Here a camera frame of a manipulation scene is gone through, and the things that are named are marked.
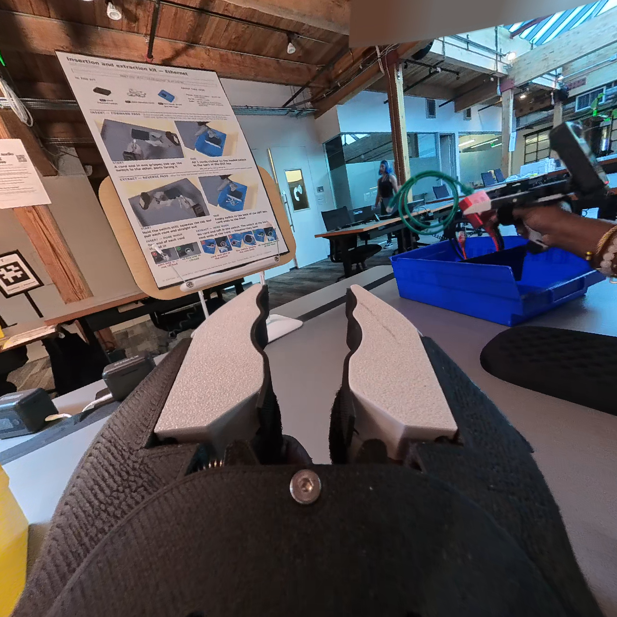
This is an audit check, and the beaded bracelet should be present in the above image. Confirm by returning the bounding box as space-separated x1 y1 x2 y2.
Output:
585 224 617 279

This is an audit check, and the long office table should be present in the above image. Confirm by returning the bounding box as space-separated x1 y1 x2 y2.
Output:
315 200 464 279

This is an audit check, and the wooden table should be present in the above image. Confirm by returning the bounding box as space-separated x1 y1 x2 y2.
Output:
42 282 205 333

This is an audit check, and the person's right forearm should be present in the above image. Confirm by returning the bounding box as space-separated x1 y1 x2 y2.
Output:
590 219 617 286

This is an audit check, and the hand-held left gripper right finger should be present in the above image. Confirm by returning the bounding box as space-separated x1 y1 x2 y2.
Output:
344 285 459 461

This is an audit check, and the white paper notice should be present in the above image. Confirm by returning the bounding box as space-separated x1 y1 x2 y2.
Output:
0 139 52 210

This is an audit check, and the black padded wrist rest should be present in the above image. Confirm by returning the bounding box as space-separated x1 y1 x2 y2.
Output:
480 326 617 416

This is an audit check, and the dark grey box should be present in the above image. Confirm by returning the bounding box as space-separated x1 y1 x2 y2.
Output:
102 355 156 402

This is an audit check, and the yellow plastic bin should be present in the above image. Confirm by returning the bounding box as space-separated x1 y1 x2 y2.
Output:
0 465 30 617

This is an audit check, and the person's left hand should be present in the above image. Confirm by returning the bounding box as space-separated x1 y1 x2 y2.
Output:
282 435 314 466

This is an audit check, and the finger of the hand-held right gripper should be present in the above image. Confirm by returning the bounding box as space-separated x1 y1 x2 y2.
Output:
488 190 577 209

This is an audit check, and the blue plastic bin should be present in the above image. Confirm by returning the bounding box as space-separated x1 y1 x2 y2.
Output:
389 235 607 327

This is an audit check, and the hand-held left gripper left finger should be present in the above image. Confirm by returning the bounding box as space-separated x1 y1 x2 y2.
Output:
153 283 272 446

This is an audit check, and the black ethernet cable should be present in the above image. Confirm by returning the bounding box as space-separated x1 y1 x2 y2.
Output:
443 217 506 265

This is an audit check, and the black office chair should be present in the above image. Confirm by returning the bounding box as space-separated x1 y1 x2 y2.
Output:
321 206 383 279

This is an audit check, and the lit phone icon sign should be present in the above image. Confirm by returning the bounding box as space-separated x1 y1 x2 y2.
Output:
284 169 310 212

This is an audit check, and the red ethernet splitter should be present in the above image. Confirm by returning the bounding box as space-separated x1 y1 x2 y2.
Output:
458 189 493 228

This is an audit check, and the green ethernet cable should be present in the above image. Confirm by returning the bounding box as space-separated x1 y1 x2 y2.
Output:
388 171 475 238

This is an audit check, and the white table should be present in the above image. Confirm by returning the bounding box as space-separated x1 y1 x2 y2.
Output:
0 446 104 528

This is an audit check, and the grey desk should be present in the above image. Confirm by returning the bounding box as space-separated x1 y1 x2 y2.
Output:
0 265 617 617

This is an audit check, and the black white marker sign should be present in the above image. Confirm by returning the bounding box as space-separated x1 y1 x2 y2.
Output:
0 250 45 300

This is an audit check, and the tan printed poster board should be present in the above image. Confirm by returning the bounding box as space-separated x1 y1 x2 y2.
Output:
54 50 298 296

